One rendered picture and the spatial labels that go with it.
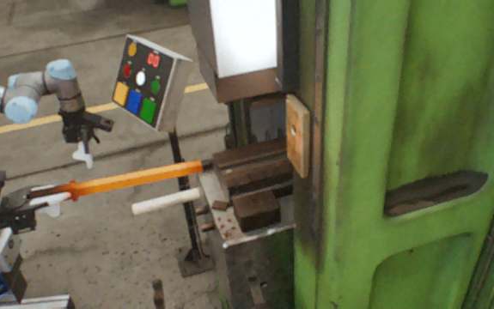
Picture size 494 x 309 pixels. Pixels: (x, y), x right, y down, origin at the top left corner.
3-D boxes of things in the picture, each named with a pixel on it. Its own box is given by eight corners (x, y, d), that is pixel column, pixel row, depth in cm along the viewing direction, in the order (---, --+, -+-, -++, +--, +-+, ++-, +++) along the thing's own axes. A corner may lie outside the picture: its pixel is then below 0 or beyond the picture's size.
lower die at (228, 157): (229, 206, 135) (227, 184, 130) (213, 168, 151) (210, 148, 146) (355, 172, 144) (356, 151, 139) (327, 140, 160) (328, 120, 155)
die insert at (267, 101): (251, 109, 123) (250, 89, 119) (243, 97, 129) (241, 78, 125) (350, 87, 129) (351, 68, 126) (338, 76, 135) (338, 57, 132)
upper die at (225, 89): (217, 104, 114) (213, 69, 109) (199, 72, 130) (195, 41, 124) (364, 72, 123) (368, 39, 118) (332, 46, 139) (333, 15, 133)
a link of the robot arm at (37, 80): (2, 87, 130) (40, 81, 131) (9, 70, 139) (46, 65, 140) (12, 111, 134) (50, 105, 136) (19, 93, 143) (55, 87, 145)
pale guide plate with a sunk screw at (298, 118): (301, 178, 102) (301, 114, 92) (286, 156, 109) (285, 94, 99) (310, 176, 102) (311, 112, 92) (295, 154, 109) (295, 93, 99)
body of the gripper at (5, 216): (40, 210, 116) (-10, 221, 114) (29, 184, 111) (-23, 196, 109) (39, 230, 110) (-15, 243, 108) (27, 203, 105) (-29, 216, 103)
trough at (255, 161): (223, 178, 135) (222, 175, 134) (219, 168, 139) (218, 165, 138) (349, 147, 144) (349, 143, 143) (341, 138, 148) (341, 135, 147)
